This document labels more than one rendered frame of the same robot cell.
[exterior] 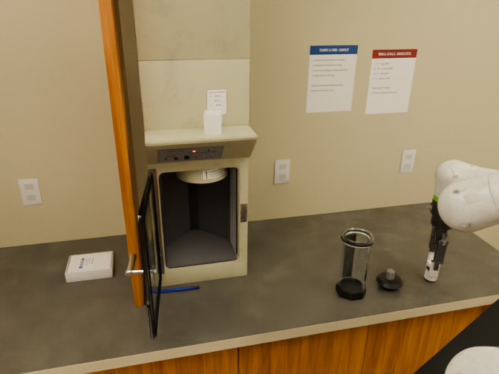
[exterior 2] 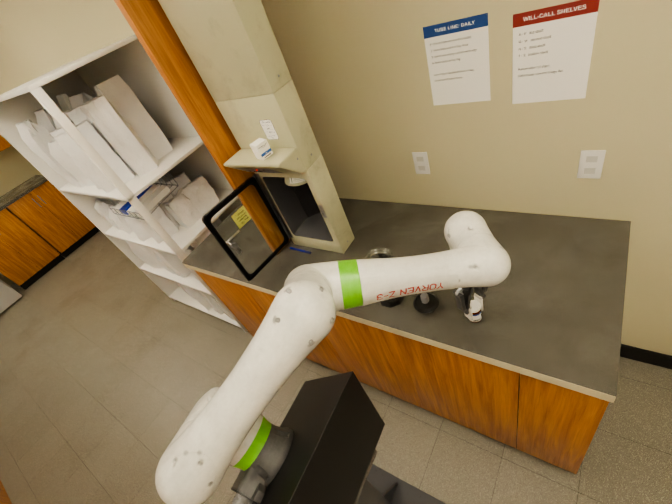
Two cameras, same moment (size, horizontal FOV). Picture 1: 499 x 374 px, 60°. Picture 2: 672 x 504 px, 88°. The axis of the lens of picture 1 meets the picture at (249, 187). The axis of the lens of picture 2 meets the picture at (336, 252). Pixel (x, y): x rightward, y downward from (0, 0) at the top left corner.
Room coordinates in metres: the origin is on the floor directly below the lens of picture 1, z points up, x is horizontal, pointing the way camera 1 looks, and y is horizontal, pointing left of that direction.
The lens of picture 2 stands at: (0.70, -1.08, 2.02)
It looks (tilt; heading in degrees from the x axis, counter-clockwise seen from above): 40 degrees down; 62
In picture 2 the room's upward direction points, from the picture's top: 25 degrees counter-clockwise
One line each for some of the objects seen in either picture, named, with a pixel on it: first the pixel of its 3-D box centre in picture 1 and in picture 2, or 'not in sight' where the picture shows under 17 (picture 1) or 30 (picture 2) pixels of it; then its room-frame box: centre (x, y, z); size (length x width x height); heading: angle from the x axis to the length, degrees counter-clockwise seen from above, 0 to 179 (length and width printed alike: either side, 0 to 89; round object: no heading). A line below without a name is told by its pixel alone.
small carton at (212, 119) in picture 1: (213, 122); (261, 149); (1.23, 0.11, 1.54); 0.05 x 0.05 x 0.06; 0
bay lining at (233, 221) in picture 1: (197, 202); (312, 193); (1.39, 0.19, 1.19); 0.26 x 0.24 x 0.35; 104
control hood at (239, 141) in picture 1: (200, 148); (264, 167); (1.22, 0.15, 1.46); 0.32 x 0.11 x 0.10; 104
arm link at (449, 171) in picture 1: (454, 181); (466, 237); (1.30, -0.67, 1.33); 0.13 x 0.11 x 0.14; 51
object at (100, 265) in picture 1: (90, 266); not in sight; (1.33, 0.58, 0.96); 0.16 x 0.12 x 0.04; 103
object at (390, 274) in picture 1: (389, 278); (425, 301); (1.26, -0.50, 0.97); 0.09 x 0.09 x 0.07
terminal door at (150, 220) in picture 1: (151, 252); (250, 230); (1.07, 0.28, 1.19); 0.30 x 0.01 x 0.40; 7
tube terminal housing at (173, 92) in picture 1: (195, 168); (302, 169); (1.40, 0.19, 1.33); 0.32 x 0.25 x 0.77; 104
